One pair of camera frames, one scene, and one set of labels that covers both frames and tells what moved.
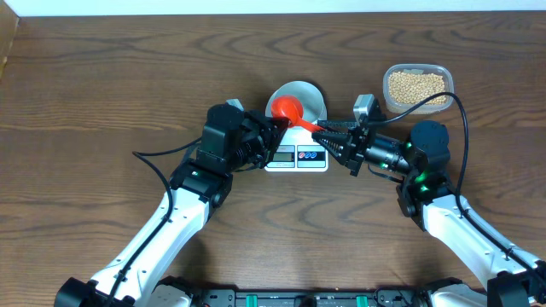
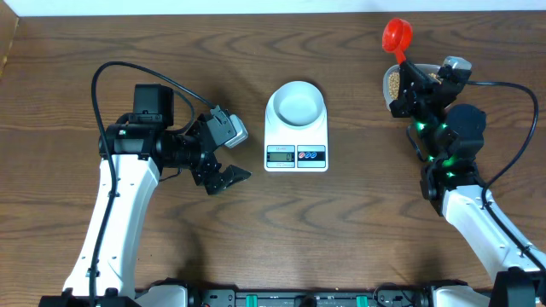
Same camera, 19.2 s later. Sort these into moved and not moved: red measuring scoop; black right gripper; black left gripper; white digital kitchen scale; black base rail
Moved: black left gripper; black right gripper; red measuring scoop
Not moved: white digital kitchen scale; black base rail
